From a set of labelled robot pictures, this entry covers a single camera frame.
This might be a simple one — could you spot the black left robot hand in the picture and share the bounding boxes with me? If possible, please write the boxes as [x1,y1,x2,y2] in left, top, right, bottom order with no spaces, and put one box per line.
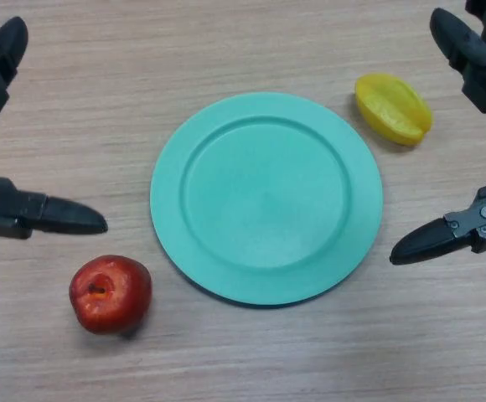
[0,0,109,240]

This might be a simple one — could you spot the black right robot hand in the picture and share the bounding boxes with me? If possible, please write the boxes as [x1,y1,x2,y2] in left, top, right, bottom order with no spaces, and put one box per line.
[389,0,486,266]

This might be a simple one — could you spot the red apple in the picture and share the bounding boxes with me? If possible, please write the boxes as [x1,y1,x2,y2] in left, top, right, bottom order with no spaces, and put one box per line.
[68,255,153,336]

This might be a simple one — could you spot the green round plate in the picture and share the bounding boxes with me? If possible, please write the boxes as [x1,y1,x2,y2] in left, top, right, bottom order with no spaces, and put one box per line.
[149,91,384,310]

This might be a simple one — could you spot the yellow starfruit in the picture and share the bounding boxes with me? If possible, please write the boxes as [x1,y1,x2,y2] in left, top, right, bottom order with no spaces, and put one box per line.
[354,73,434,147]

